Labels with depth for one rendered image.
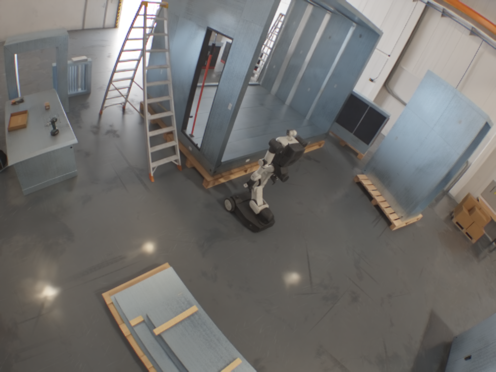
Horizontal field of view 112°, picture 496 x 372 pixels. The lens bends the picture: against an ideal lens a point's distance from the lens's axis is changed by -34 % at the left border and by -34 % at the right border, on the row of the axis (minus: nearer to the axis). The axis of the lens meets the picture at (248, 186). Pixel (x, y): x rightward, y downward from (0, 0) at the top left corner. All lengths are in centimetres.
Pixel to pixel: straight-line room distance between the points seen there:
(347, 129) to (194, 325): 617
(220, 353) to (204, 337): 20
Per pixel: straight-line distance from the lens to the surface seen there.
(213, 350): 236
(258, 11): 299
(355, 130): 712
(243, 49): 306
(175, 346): 231
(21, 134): 390
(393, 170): 585
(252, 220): 344
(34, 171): 369
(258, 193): 341
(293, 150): 276
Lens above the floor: 266
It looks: 40 degrees down
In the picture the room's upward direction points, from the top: 25 degrees clockwise
